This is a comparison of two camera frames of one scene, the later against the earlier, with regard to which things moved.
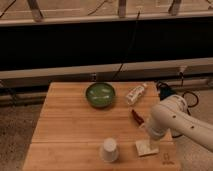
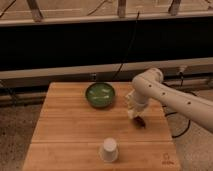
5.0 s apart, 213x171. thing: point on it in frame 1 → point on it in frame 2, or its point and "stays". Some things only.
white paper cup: x=110 y=151 stays
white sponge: x=147 y=147 → x=134 y=108
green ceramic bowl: x=100 y=95 stays
